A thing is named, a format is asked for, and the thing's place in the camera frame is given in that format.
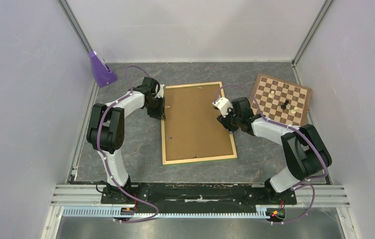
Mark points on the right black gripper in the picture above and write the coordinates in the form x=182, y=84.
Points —
x=225, y=121

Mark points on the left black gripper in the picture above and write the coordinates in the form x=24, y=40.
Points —
x=160, y=113

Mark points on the brown frame backing board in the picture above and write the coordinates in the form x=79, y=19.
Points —
x=195, y=122

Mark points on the light wooden picture frame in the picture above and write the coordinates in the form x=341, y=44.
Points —
x=200, y=161

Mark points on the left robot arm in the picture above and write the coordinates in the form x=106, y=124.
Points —
x=106, y=130

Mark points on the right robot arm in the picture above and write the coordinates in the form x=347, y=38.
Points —
x=305, y=153

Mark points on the wooden chessboard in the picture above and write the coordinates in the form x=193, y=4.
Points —
x=298, y=96

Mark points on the black chess piece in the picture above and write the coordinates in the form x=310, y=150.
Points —
x=284, y=105

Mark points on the purple plastic stand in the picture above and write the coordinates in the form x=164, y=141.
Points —
x=102, y=72

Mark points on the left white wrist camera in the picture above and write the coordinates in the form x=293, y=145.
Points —
x=160, y=93

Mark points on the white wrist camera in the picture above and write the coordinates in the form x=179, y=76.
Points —
x=223, y=105
x=160, y=93

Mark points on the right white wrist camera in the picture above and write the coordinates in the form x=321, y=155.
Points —
x=223, y=105

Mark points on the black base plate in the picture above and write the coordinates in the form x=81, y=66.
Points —
x=189, y=198

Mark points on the white slotted cable duct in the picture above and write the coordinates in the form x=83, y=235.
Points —
x=118, y=212

